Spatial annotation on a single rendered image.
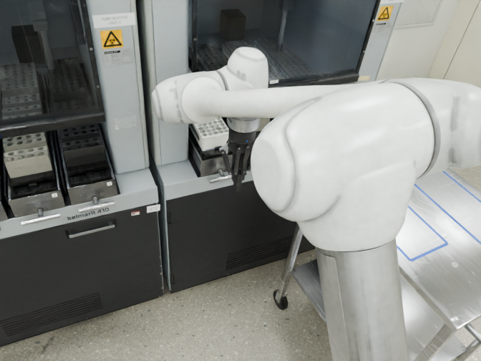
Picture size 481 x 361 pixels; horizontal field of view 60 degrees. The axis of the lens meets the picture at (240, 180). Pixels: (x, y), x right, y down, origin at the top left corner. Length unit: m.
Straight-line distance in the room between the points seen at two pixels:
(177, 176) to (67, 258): 0.45
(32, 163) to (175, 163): 0.44
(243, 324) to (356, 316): 1.38
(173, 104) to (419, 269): 0.74
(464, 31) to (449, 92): 2.99
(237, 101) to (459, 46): 2.87
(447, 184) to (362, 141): 1.04
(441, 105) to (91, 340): 1.64
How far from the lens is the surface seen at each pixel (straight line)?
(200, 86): 0.93
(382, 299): 0.55
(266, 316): 1.93
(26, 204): 1.32
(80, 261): 1.54
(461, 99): 0.56
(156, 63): 1.21
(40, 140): 1.37
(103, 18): 1.13
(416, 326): 1.77
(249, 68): 1.00
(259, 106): 0.81
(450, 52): 3.63
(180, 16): 1.17
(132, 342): 1.88
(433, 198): 1.40
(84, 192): 1.30
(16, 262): 1.50
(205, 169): 1.36
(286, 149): 0.43
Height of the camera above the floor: 1.68
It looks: 43 degrees down
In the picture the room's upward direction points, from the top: 7 degrees clockwise
